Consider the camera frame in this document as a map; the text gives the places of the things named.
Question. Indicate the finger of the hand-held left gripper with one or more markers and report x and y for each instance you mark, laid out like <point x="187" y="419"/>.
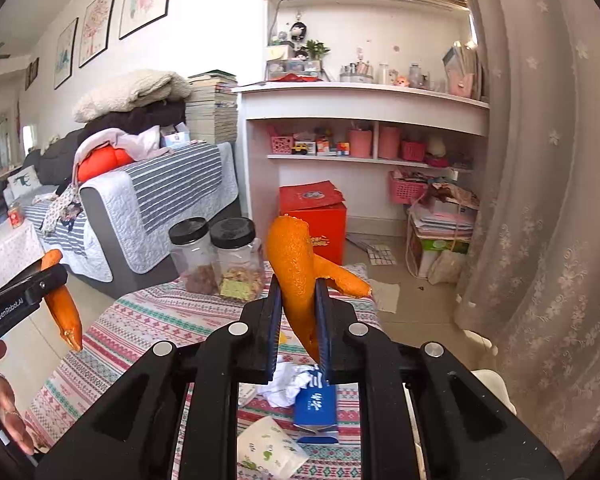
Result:
<point x="20" y="281"/>
<point x="10" y="310"/>

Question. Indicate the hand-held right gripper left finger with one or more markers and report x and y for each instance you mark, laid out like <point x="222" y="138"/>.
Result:
<point x="272" y="340"/>

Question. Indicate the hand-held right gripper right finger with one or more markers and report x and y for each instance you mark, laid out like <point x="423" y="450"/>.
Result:
<point x="325" y="345"/>

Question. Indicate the small orange peel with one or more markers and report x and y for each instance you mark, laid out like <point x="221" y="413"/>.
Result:
<point x="62" y="310"/>

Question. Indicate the large forked orange peel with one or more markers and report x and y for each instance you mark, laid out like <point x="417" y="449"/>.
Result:
<point x="290" y="270"/>

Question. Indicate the person's left hand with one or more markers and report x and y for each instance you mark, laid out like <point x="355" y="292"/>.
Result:
<point x="10" y="415"/>

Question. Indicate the coffee table with white cloth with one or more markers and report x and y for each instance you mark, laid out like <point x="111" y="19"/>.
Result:
<point x="5" y="255"/>

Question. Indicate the crumpled white tissue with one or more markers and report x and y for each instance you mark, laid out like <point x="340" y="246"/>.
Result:
<point x="285" y="385"/>

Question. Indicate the striped quilted sofa cover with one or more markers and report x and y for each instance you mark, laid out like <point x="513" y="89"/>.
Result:
<point x="65" y="250"/>
<point x="180" y="195"/>

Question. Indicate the blue tissue pack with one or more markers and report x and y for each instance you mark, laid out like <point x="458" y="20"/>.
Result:
<point x="315" y="405"/>

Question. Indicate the plain paper sheet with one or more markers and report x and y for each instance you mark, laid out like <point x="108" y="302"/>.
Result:
<point x="385" y="296"/>

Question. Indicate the floral garment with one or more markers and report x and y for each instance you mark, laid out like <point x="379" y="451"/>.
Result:
<point x="60" y="210"/>

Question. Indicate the plastic jar of peanuts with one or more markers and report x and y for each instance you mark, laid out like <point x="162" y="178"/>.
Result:
<point x="237" y="265"/>

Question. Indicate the grey sofa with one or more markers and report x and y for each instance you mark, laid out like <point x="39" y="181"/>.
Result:
<point x="92" y="225"/>

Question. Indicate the white pillow with green print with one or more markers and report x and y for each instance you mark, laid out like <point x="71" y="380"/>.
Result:
<point x="25" y="180"/>

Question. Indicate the grid printed paper sheet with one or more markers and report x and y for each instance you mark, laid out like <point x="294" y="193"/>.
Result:
<point x="377" y="252"/>

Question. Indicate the white paper cup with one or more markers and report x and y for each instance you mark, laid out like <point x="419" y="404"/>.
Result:
<point x="270" y="447"/>

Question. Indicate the plastic jar of dark nuts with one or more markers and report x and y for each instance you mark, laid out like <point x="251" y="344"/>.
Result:
<point x="195" y="255"/>

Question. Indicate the red cardboard box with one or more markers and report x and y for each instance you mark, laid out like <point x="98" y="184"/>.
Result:
<point x="315" y="230"/>

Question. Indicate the patterned tablecloth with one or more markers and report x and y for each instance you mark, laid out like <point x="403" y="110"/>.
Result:
<point x="145" y="320"/>

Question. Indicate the white bag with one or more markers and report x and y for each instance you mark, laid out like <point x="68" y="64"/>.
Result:
<point x="445" y="267"/>

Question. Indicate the orange cushion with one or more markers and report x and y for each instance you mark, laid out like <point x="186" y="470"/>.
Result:
<point x="102" y="162"/>

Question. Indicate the green cardboard box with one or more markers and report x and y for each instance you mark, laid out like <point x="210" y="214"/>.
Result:
<point x="445" y="246"/>

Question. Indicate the pile of papers and bags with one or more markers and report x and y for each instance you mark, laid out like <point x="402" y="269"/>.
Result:
<point x="445" y="220"/>

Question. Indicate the large pink basket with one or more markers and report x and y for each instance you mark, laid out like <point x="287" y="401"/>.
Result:
<point x="407" y="190"/>

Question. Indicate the pink cloth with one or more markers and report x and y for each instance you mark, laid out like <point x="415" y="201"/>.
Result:
<point x="140" y="142"/>

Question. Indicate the yellow toy truck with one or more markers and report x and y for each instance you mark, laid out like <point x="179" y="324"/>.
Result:
<point x="300" y="149"/>

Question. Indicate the pink lattice box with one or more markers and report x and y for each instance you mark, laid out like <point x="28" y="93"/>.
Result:
<point x="282" y="145"/>

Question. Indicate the dark folded blanket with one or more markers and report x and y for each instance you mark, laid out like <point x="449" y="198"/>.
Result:
<point x="130" y="120"/>

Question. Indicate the pink cylinder container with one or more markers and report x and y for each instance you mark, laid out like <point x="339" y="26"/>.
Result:
<point x="389" y="142"/>
<point x="360" y="143"/>

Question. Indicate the small dark picture frames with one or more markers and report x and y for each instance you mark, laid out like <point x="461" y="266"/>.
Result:
<point x="32" y="74"/>

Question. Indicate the small tissue box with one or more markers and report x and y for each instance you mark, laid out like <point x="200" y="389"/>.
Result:
<point x="175" y="138"/>

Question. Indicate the small pink basket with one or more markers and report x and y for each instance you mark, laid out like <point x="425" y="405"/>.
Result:
<point x="413" y="151"/>

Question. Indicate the cream fleece blanket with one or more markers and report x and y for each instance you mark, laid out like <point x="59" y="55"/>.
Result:
<point x="135" y="92"/>

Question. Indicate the white plush toy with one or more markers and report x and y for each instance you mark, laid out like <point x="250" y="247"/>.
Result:
<point x="436" y="146"/>

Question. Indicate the framed blue picture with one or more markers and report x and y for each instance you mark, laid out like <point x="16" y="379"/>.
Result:
<point x="66" y="55"/>

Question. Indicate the stack of books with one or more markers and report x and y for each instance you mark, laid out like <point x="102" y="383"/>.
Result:
<point x="212" y="110"/>

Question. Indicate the white bookshelf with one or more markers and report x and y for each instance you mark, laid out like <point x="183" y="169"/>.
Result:
<point x="330" y="105"/>

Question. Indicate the framed pink tree picture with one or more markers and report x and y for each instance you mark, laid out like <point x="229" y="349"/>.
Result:
<point x="98" y="25"/>

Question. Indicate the grey floral curtain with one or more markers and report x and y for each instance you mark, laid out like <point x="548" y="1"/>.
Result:
<point x="545" y="185"/>

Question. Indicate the glass jars on counter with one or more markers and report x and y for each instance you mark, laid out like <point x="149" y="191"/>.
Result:
<point x="405" y="76"/>

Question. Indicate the potted green plant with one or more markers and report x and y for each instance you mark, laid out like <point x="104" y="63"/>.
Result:
<point x="316" y="50"/>

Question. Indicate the pink paper bag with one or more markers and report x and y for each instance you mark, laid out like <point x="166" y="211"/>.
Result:
<point x="462" y="75"/>

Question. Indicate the small doll figure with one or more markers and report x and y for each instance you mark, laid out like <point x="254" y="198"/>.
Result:
<point x="298" y="31"/>

